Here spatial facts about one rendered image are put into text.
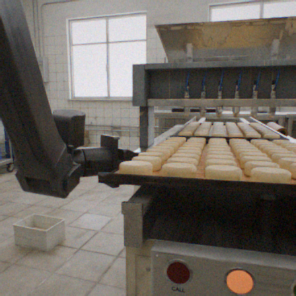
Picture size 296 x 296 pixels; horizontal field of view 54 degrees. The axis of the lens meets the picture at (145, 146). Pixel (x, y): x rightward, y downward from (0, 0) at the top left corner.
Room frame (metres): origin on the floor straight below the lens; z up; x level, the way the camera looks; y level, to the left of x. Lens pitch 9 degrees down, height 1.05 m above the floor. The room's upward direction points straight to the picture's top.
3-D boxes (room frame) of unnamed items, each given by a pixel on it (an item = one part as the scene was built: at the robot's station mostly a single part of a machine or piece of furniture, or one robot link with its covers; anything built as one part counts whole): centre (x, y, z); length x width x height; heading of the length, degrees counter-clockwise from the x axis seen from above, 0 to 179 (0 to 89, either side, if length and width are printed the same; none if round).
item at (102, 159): (0.56, 0.09, 0.93); 0.07 x 0.07 x 0.10; 32
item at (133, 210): (1.35, -0.22, 0.87); 2.01 x 0.03 x 0.07; 166
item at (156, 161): (0.48, 0.00, 0.94); 0.05 x 0.05 x 0.02
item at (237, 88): (1.08, -0.34, 1.07); 0.06 x 0.03 x 0.18; 166
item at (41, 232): (2.00, 0.78, 0.08); 0.30 x 0.22 x 0.16; 69
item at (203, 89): (1.11, -0.22, 1.07); 0.06 x 0.03 x 0.18; 166
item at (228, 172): (0.39, -0.11, 0.94); 0.05 x 0.05 x 0.02
